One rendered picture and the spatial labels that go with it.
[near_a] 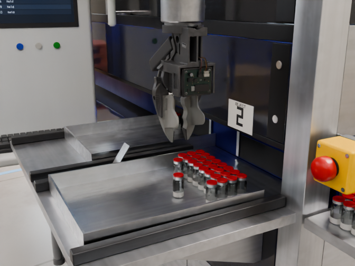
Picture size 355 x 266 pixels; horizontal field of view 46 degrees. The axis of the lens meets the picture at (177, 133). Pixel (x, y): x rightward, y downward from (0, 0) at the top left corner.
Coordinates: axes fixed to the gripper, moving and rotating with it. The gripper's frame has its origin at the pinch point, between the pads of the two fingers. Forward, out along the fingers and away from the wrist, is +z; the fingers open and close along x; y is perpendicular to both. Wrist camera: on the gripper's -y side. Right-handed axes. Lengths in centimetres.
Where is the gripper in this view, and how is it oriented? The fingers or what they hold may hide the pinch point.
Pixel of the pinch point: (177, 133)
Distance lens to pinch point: 79.4
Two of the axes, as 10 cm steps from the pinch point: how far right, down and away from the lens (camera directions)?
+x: 8.9, -1.4, 4.4
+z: 0.0, 9.6, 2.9
